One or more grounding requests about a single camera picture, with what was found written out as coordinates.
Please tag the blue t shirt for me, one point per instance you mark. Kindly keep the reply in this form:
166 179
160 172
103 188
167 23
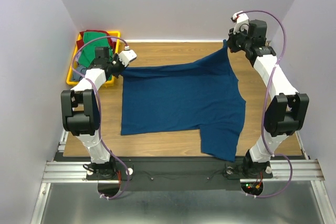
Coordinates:
202 95

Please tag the yellow plastic bin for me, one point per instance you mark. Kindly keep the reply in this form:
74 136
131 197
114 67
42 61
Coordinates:
70 80

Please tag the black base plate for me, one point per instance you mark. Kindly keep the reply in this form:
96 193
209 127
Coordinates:
174 174

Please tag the green t shirt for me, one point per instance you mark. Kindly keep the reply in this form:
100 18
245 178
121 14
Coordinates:
87 55

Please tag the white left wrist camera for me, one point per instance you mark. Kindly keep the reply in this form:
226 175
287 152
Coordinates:
127 56

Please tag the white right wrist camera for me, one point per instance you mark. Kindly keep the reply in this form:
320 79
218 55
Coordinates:
241 21

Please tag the grey t shirt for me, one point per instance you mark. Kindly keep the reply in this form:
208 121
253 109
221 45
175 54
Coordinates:
79 73

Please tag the red t shirt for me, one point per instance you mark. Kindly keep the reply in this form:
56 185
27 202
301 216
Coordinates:
91 34

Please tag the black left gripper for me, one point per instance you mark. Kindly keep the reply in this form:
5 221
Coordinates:
122 67

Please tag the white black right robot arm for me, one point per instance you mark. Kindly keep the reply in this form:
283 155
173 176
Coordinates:
284 109

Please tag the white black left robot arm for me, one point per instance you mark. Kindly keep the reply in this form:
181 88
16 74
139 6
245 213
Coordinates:
81 114

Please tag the aluminium frame rail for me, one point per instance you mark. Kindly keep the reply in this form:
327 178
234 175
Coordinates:
61 169

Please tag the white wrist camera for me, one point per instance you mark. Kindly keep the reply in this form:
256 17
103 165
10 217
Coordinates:
127 56
241 21

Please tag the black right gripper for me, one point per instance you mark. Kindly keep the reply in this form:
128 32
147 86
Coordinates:
231 38

